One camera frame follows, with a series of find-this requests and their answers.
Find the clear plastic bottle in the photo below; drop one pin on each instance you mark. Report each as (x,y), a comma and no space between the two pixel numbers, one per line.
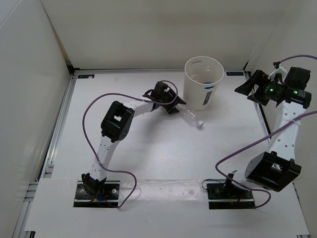
(191,118)

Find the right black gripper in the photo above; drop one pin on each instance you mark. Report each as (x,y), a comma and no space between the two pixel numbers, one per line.
(260,79)

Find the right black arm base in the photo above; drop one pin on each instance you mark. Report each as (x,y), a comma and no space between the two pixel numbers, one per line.
(223,195)

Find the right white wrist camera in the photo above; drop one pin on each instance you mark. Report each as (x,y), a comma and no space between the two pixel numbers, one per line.
(279,73)

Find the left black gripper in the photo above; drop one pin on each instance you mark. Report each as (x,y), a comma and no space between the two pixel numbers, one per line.
(170,108)

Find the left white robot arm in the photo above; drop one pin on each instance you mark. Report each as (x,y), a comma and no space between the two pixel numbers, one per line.
(116,125)

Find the cream plastic bin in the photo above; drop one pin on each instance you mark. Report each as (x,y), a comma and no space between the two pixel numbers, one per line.
(197,71)

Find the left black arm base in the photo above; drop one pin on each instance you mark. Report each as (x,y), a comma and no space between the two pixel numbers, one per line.
(106,197)

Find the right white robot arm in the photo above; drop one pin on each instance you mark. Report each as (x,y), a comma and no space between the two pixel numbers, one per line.
(275,168)

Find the blue label water bottle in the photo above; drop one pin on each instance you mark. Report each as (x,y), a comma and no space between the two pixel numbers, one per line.
(208,85)

